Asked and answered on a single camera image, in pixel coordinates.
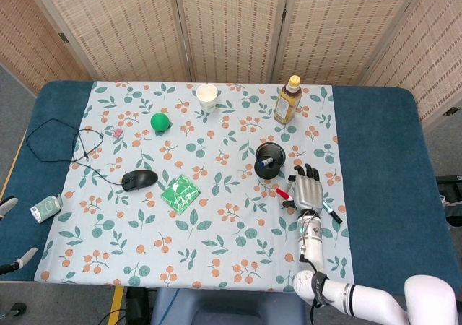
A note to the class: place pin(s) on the floral print tablecloth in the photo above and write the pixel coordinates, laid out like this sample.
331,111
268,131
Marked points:
216,238

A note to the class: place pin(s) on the black metal bar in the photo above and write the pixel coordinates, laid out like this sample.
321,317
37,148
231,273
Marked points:
451,179

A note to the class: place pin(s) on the black pen cup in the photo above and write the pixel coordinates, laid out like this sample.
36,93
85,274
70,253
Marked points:
267,173

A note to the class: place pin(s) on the green white tissue pack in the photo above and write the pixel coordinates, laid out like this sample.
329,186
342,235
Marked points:
45,208

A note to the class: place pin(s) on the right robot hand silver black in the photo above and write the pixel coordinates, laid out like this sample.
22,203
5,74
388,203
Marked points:
308,193

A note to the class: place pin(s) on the tea bottle yellow cap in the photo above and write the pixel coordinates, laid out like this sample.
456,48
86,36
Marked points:
286,104

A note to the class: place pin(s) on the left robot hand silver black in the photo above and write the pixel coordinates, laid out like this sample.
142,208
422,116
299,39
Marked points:
9,204

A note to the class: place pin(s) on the green capped marker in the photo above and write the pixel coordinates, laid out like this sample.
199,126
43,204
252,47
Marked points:
334,215

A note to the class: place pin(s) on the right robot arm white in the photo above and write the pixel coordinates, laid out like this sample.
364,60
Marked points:
311,240

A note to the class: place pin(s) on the green tea packet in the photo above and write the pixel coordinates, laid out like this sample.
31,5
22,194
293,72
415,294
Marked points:
180,193

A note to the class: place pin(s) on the red cap marker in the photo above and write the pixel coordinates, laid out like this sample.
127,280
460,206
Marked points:
283,193

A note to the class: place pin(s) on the white paper cup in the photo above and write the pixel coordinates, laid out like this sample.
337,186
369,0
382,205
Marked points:
207,99

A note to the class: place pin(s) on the woven bamboo folding screen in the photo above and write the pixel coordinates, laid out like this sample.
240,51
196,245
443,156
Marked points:
231,25

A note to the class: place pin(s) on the blue cap marker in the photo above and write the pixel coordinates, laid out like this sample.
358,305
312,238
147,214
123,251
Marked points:
265,162

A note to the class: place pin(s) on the green ball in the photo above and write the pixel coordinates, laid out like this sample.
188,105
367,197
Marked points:
159,121

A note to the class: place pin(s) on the black computer mouse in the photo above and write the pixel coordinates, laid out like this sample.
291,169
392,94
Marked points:
139,180

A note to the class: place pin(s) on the blue fabric table cover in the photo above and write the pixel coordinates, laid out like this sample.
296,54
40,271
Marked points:
379,141

